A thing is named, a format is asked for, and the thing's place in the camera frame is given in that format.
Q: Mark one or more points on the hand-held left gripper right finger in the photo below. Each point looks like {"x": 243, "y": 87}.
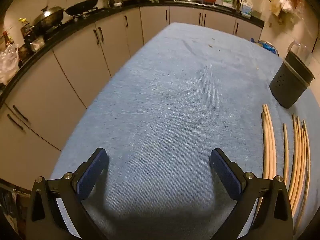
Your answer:
{"x": 226, "y": 175}

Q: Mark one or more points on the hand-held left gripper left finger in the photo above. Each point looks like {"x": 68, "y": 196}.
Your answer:
{"x": 92, "y": 173}

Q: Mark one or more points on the row of wooden chopsticks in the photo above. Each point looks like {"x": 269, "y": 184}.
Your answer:
{"x": 272, "y": 142}

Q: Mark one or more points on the black utensil holder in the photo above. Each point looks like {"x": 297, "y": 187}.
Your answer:
{"x": 287, "y": 85}

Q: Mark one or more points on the blue tablecloth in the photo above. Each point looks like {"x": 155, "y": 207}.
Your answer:
{"x": 175, "y": 92}

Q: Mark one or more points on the grey base cabinets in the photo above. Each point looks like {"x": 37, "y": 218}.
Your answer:
{"x": 75, "y": 62}

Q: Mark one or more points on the blue plastic bag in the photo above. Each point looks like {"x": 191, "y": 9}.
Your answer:
{"x": 268, "y": 46}

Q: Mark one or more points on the clear plastic bag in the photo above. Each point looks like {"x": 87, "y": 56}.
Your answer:
{"x": 8, "y": 62}

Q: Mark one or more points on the small clear container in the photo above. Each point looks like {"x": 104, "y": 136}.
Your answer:
{"x": 37, "y": 44}

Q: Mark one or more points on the clear glass pitcher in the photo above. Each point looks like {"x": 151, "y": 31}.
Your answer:
{"x": 303, "y": 51}

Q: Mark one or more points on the dark sauce bottle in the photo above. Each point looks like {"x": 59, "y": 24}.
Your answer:
{"x": 26, "y": 32}

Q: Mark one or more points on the black gas stove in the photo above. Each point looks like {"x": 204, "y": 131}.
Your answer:
{"x": 75, "y": 17}

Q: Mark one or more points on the brown glass bottle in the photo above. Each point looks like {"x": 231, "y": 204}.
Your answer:
{"x": 6, "y": 40}

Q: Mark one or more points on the steel wok with lid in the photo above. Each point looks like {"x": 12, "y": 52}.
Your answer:
{"x": 48, "y": 17}

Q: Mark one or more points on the black kitchen countertop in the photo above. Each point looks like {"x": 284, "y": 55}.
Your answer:
{"x": 112, "y": 10}

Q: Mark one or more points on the white jug blue label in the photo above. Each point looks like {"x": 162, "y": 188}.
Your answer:
{"x": 246, "y": 10}

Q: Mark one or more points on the black frying pan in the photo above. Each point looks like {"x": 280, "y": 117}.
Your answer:
{"x": 82, "y": 6}

